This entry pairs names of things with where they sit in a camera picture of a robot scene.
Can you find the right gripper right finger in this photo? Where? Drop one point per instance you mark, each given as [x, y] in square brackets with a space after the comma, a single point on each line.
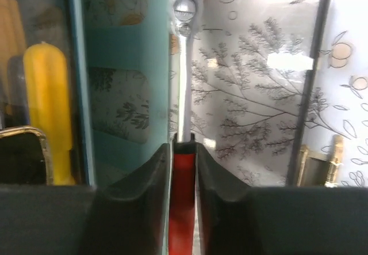
[235, 218]

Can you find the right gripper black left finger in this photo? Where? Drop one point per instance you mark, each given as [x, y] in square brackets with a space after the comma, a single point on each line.
[127, 217]

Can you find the red handled adjustable wrench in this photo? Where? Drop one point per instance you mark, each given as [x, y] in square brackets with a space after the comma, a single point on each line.
[186, 23]

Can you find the clear plastic container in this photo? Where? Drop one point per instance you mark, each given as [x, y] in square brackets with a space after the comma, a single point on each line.
[252, 75]

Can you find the yellow handled screwdriver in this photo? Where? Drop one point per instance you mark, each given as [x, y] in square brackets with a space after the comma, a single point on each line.
[48, 95]

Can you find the teal storage box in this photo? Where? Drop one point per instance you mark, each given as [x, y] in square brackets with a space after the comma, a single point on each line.
[122, 55]

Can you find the floral table mat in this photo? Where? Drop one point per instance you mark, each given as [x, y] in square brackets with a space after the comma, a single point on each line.
[341, 80]

